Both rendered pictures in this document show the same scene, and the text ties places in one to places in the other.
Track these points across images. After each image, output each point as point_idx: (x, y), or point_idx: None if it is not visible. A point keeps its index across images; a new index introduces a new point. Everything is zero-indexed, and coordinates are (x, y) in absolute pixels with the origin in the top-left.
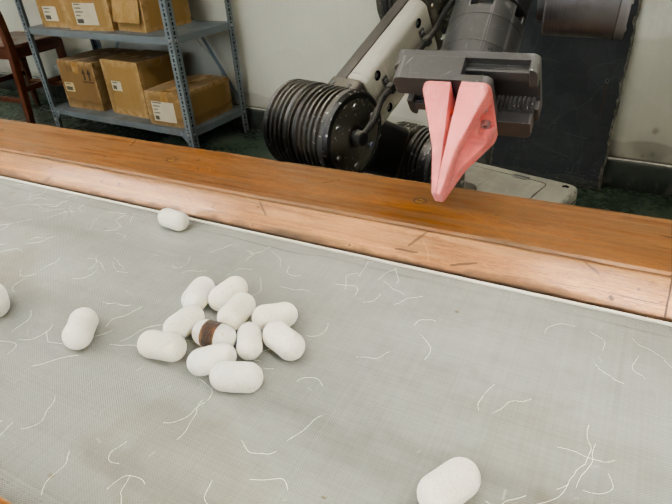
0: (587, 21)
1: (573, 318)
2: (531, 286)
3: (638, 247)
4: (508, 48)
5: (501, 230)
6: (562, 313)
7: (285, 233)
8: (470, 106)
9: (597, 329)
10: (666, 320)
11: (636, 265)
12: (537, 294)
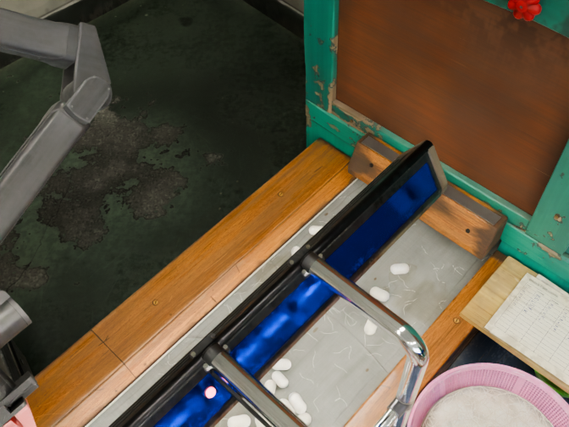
0: (16, 335)
1: (116, 413)
2: (90, 418)
3: (101, 361)
4: (5, 379)
5: (52, 412)
6: (111, 415)
7: None
8: (29, 418)
9: (127, 407)
10: (136, 377)
11: (111, 372)
12: (95, 418)
